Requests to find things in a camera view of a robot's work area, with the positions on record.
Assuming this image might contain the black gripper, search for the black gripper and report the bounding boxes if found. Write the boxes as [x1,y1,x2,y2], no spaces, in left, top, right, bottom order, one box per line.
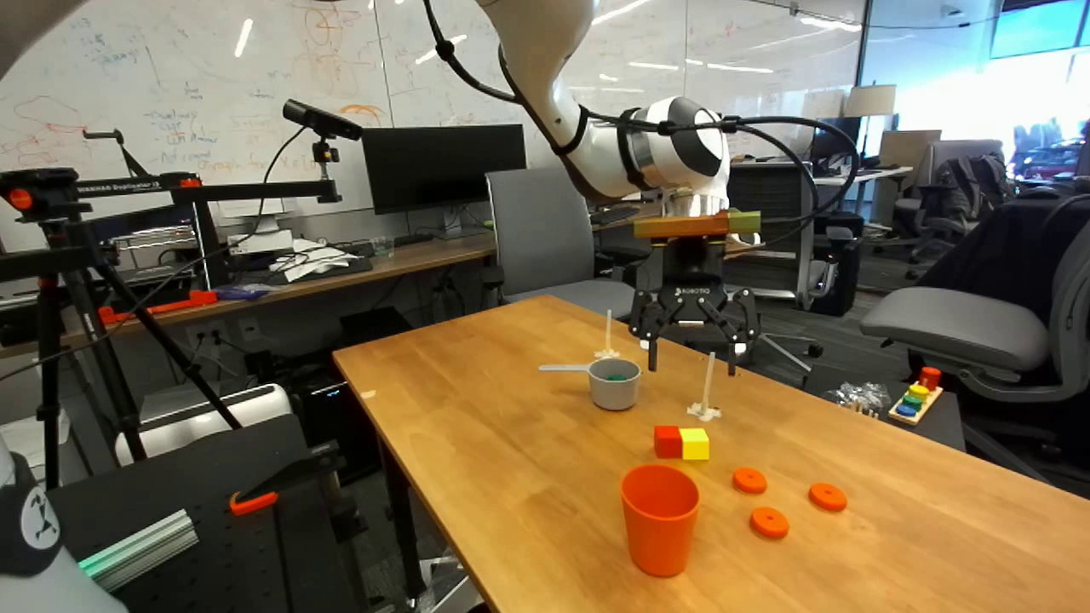
[626,236,763,378]

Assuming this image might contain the yellow cube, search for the yellow cube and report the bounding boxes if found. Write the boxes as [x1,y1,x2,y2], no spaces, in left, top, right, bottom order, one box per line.
[676,424,710,466]

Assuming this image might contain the red-orange cube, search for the red-orange cube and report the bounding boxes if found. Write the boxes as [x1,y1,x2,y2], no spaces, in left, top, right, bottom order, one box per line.
[649,421,683,464]

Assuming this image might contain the orange plastic cup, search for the orange plastic cup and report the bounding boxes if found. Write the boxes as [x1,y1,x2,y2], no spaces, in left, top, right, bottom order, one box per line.
[621,459,705,583]

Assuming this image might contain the clear plastic bag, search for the clear plastic bag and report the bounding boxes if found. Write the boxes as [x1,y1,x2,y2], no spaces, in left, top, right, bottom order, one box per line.
[830,381,894,418]

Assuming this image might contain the grey office chair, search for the grey office chair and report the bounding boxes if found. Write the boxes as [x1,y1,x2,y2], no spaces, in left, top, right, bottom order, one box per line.
[858,216,1090,457]
[482,162,648,322]

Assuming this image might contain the low black table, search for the low black table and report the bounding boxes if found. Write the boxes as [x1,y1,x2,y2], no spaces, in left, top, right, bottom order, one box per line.
[811,354,966,453]

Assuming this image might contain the colourful stacking toy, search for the colourful stacking toy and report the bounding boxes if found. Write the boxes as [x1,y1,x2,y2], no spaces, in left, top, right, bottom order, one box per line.
[884,365,947,428]

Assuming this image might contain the white lamp shade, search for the white lamp shade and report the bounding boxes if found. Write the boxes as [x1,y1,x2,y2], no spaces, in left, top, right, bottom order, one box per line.
[841,81,900,120]

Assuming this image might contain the long wooden desk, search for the long wooden desk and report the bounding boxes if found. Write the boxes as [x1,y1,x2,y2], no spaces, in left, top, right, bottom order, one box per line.
[62,199,708,344]

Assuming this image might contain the white papers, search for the white papers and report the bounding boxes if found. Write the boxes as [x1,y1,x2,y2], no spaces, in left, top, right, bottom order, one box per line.
[266,236,369,286]

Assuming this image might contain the black clamp orange tip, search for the black clamp orange tip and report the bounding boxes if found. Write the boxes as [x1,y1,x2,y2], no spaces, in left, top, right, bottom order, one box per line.
[224,438,345,520]

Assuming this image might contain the white metal beam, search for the white metal beam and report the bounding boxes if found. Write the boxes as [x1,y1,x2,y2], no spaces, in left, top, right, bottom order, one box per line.
[112,381,296,471]

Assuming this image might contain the black side table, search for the black side table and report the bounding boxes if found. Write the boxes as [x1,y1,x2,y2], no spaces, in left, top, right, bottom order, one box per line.
[47,411,378,613]

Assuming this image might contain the orange bar clamp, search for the orange bar clamp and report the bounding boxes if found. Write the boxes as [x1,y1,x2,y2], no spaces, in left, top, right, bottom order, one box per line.
[98,286,222,333]

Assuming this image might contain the aluminium bar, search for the aluminium bar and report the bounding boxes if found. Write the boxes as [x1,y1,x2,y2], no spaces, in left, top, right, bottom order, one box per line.
[73,508,199,591]

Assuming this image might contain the black tripod orange knobs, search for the black tripod orange knobs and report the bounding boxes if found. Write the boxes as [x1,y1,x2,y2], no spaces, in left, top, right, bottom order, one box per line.
[0,162,345,495]

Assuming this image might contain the black white foreground device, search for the black white foreground device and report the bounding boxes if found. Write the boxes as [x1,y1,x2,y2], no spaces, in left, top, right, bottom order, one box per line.
[0,438,128,613]

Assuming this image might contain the silver measuring cup white handle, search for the silver measuring cup white handle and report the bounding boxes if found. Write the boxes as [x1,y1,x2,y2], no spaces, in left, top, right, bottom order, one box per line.
[533,354,645,417]

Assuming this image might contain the orange green wrist camera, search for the orange green wrist camera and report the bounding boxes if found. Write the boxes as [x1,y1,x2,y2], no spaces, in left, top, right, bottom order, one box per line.
[629,209,765,246]

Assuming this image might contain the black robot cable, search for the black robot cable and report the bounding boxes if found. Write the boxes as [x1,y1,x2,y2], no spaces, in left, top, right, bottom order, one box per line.
[420,0,863,250]

